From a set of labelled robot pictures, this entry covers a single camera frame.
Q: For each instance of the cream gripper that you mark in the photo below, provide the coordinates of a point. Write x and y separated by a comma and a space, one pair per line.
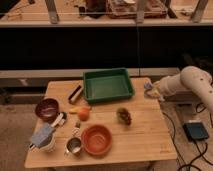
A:
154, 93

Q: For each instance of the green plastic tray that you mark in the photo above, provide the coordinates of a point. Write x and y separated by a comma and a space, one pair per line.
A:
107, 85

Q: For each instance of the grey blue towel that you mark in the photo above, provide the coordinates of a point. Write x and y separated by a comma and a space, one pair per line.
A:
148, 86

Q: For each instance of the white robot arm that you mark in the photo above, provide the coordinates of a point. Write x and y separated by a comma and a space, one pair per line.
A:
190, 78

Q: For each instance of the brown pinecone toy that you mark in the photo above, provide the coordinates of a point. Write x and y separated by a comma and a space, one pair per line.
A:
123, 116

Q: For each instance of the wooden table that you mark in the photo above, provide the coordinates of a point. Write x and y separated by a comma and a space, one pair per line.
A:
146, 139

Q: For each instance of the black foot pedal box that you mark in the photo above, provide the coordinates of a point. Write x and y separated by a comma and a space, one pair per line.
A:
195, 131

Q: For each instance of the orange fruit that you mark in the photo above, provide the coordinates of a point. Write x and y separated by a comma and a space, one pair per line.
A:
83, 114

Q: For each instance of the black scrub brush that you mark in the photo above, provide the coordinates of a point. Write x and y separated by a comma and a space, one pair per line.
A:
75, 94

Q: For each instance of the orange bowl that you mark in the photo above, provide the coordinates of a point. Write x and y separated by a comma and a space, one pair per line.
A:
96, 140

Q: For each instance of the yellow banana toy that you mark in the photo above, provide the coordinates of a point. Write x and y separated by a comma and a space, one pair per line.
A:
74, 110

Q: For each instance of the small dark green object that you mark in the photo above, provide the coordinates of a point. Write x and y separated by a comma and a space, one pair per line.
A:
78, 125

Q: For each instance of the metal cup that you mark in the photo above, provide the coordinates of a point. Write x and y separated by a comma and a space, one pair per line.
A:
74, 146

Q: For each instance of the dark red bowl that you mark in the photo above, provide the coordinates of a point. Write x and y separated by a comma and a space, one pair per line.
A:
47, 110

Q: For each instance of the white mug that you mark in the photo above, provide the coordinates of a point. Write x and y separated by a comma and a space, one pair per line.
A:
48, 147

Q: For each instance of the blue grey cloth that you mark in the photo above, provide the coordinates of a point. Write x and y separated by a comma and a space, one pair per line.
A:
42, 137

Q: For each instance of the white black handled tool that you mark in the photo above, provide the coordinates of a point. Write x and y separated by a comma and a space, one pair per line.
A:
60, 120

